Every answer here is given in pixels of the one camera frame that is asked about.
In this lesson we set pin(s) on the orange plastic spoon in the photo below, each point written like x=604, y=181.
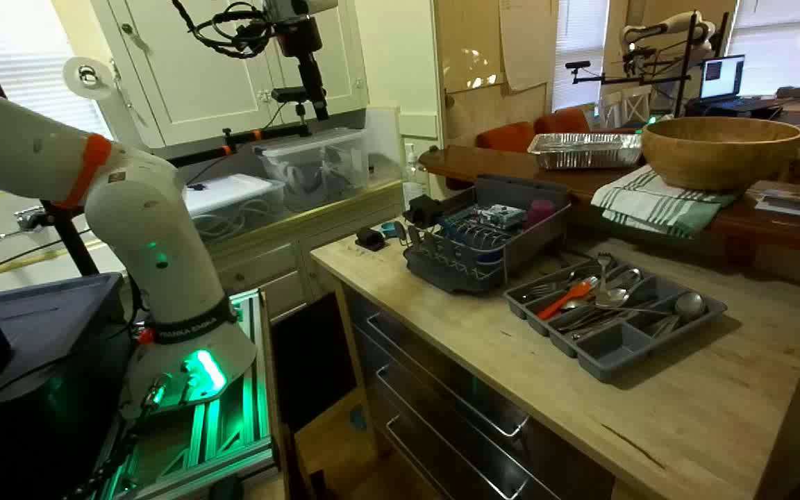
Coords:
x=574, y=294

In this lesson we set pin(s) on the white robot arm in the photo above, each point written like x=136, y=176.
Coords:
x=135, y=205

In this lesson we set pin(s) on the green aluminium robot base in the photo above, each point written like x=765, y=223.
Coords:
x=197, y=449

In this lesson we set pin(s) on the grey cutlery tray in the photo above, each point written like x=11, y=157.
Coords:
x=611, y=344

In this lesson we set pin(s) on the silver round spoon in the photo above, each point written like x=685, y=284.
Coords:
x=689, y=307

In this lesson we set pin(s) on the grey dish drying rack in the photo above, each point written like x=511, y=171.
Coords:
x=453, y=255

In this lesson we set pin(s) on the clear plastic storage box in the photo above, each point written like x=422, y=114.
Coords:
x=318, y=169

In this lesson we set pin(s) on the purple plastic cup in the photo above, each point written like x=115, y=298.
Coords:
x=536, y=213

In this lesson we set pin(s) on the aluminium foil tray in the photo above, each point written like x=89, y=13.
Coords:
x=586, y=152

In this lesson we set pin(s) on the green striped dish towel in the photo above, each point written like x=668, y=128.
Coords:
x=642, y=202

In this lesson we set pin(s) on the wooden bowl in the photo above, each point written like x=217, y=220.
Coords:
x=720, y=153

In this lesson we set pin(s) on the black equipment case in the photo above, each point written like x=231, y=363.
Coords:
x=58, y=382

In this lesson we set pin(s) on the black camera on stand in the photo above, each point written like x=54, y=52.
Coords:
x=242, y=31

